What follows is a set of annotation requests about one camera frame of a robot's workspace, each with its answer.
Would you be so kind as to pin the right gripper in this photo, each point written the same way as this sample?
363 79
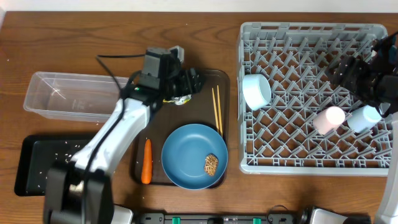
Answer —
351 70

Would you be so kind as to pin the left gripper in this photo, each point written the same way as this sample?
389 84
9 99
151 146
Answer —
192 81

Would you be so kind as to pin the green foil wrapper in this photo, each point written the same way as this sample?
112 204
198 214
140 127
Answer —
181 100

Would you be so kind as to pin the light blue cup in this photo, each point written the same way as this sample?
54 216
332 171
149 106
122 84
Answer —
363 119

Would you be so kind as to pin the pink cup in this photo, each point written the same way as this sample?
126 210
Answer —
328 119

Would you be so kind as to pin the light blue bowl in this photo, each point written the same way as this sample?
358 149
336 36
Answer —
256 91

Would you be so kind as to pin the white rice pile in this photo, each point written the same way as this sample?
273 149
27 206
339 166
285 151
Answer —
44 154

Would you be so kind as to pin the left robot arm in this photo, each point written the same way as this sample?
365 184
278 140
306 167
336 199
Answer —
80 191

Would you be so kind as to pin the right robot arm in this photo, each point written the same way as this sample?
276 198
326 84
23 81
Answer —
384 63

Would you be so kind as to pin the grey dishwasher rack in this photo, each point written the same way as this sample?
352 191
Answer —
279 138

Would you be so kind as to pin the black waste tray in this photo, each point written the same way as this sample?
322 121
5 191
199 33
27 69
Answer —
26 152

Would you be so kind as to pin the dark brown serving tray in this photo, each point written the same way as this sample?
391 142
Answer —
199 110

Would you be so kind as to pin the right wooden chopstick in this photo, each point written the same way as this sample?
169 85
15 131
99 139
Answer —
219 111

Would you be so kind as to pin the blue plate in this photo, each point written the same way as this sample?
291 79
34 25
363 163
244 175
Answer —
184 152

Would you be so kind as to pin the brown mushroom piece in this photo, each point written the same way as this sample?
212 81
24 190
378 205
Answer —
211 164

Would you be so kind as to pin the orange carrot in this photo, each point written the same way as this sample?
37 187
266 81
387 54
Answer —
146 174

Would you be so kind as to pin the clear plastic bin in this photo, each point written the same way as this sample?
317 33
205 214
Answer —
71 96

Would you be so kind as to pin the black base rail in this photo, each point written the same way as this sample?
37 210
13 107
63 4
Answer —
160 218

